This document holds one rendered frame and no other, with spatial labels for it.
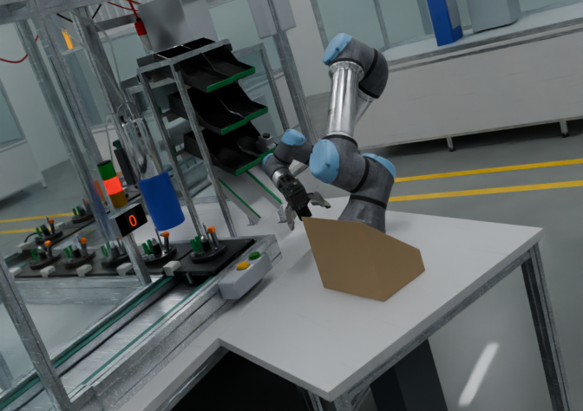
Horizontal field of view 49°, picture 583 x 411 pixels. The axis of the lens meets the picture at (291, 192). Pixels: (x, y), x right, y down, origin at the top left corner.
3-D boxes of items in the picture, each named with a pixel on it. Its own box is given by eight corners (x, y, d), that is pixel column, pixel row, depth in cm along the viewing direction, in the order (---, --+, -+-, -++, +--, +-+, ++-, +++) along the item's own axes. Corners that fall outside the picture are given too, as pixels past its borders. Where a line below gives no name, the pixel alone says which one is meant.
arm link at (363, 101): (398, 56, 219) (323, 163, 242) (372, 42, 215) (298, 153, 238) (408, 72, 210) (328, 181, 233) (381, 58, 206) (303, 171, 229)
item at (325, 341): (545, 236, 196) (543, 227, 196) (330, 402, 150) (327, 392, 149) (385, 216, 253) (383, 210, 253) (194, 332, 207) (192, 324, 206)
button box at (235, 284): (273, 267, 220) (268, 251, 218) (239, 299, 204) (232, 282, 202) (258, 268, 224) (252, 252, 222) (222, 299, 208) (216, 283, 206)
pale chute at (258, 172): (298, 195, 261) (302, 187, 258) (278, 208, 252) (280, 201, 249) (251, 153, 269) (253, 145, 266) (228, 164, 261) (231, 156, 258)
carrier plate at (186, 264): (255, 243, 234) (253, 238, 233) (216, 275, 215) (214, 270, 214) (206, 245, 247) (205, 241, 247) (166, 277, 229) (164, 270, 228)
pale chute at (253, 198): (279, 210, 249) (283, 203, 246) (257, 225, 241) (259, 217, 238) (230, 166, 258) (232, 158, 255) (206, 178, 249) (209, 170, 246)
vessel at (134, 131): (171, 168, 320) (143, 96, 310) (152, 179, 309) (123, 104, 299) (151, 172, 328) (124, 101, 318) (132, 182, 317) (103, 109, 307)
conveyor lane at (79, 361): (262, 264, 236) (254, 240, 233) (94, 415, 171) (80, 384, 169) (206, 266, 253) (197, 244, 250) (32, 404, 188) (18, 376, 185)
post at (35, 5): (152, 282, 225) (37, -3, 198) (146, 286, 223) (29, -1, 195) (146, 282, 227) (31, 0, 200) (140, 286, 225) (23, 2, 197)
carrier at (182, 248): (204, 246, 248) (193, 217, 245) (163, 277, 230) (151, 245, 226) (160, 248, 262) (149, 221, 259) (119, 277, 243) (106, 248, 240)
